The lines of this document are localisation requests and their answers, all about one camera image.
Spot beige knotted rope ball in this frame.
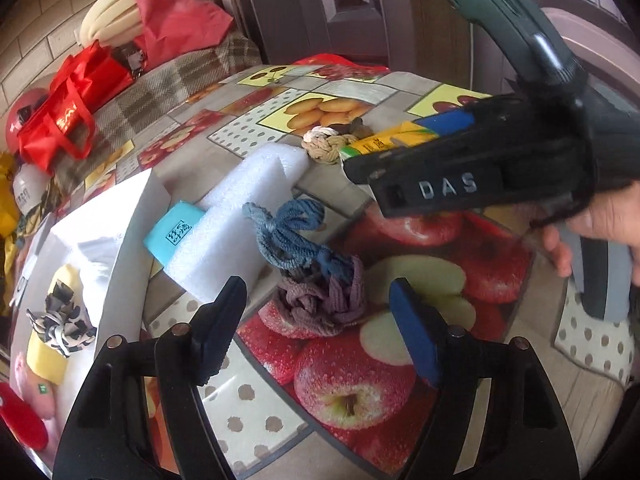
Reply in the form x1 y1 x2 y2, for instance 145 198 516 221
301 117 376 166

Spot teal tissue packet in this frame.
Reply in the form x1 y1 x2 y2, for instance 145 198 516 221
143 200 203 266

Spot white helmet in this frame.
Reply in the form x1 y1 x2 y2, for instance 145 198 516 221
11 162 48 211

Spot red cloth bag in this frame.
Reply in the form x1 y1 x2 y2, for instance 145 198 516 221
134 0 236 68

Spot plaid blanket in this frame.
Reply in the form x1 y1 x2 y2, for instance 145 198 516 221
52 35 263 196

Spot red helmet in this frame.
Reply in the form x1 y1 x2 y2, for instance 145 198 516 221
4 87 51 153

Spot white cardboard box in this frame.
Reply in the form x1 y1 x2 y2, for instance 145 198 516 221
7 167 173 441

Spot person's right hand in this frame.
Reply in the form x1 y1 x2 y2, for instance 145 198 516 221
537 179 640 287

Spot blue purple knitted rope toy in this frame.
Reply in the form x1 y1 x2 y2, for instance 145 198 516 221
242 199 368 338

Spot yellow tissue packet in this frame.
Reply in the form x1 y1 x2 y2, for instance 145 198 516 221
339 121 441 161

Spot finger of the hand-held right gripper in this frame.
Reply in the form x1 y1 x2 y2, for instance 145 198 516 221
342 127 506 186
419 96 531 137

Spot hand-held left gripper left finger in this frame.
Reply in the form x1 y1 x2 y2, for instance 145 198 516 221
52 276 248 480

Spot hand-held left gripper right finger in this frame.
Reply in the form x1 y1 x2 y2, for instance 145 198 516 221
389 277 583 480

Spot fruit print tablecloth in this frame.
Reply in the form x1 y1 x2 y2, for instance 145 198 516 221
10 52 631 480

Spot yellow plastic sheet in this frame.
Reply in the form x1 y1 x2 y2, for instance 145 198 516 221
0 152 23 311

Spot brown panel door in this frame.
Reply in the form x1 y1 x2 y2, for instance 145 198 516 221
220 0 640 126

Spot red tote bag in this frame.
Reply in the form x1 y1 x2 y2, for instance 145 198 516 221
17 40 136 173

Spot cream foam rolls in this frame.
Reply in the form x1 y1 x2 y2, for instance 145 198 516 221
79 0 148 48

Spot red strawberry plush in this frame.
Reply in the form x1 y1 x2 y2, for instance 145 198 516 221
0 382 50 451

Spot red plastic bag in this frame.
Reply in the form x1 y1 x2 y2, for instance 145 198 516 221
292 52 391 83

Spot yellow green scouring sponge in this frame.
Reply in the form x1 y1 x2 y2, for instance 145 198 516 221
25 265 96 386

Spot pink plush toy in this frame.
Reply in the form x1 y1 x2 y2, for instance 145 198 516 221
12 352 58 421

